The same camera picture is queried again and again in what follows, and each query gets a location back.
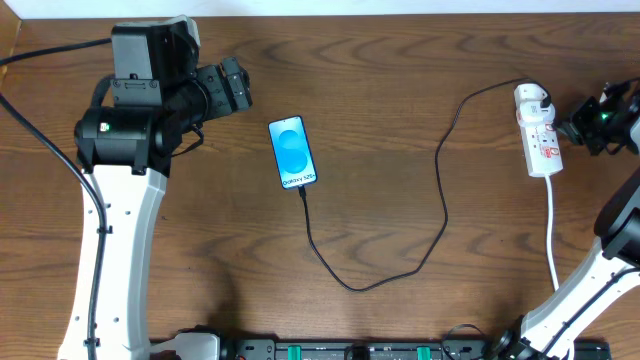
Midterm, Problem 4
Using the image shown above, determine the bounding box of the white power strip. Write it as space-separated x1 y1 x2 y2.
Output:
520 123 563 178

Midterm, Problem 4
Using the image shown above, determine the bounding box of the blue Galaxy smartphone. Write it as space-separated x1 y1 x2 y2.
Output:
268 115 318 189

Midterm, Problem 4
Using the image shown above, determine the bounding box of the black USB charging cable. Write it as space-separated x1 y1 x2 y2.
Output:
297 77 553 293

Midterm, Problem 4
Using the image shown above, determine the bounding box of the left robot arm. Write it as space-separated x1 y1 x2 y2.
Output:
58 15 252 359

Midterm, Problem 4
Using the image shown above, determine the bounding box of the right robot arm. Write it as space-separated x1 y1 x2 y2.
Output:
486 81 639 359

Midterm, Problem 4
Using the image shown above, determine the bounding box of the white USB charger plug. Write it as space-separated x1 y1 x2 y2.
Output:
514 83 555 127

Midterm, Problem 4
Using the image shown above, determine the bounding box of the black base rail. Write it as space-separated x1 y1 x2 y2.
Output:
169 337 613 360

